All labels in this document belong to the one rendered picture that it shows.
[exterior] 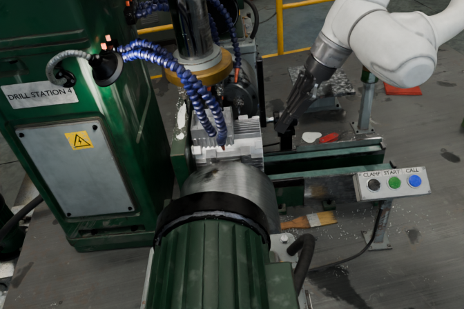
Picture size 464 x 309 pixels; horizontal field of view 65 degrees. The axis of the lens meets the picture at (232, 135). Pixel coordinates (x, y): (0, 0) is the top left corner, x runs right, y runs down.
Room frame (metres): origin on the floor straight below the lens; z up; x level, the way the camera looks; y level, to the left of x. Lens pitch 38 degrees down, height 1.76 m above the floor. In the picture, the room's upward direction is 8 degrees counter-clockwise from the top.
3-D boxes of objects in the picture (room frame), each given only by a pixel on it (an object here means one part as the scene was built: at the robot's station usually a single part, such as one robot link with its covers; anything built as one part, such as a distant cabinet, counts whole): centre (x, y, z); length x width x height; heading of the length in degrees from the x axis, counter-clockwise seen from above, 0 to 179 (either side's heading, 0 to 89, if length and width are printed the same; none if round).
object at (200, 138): (0.87, 0.05, 1.11); 0.12 x 0.11 x 0.07; 86
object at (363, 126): (1.14, -0.53, 1.01); 0.08 x 0.08 x 0.42; 87
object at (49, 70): (0.65, 0.26, 1.46); 0.18 x 0.11 x 0.13; 87
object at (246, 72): (1.20, 0.00, 1.04); 0.41 x 0.25 x 0.25; 177
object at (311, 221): (0.72, -0.19, 0.80); 0.21 x 0.05 x 0.01; 93
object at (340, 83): (1.38, -0.42, 0.86); 0.27 x 0.24 x 0.12; 177
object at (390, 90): (1.39, -0.81, 0.80); 0.15 x 0.12 x 0.01; 75
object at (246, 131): (0.87, 0.01, 1.02); 0.20 x 0.19 x 0.19; 86
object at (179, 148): (0.88, 0.18, 0.97); 0.30 x 0.11 x 0.34; 177
